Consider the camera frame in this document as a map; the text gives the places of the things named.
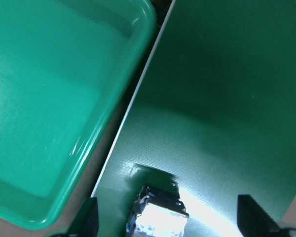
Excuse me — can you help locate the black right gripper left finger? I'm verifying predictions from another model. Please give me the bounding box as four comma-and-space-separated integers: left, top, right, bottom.
66, 197, 99, 237

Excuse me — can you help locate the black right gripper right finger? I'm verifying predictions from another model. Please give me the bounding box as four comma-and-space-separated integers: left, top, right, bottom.
237, 195, 281, 237

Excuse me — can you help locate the green conveyor belt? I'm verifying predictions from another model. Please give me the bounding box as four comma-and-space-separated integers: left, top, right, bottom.
95, 0, 296, 237

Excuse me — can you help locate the green plastic tray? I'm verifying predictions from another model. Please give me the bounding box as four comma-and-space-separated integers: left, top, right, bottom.
0, 0, 156, 230

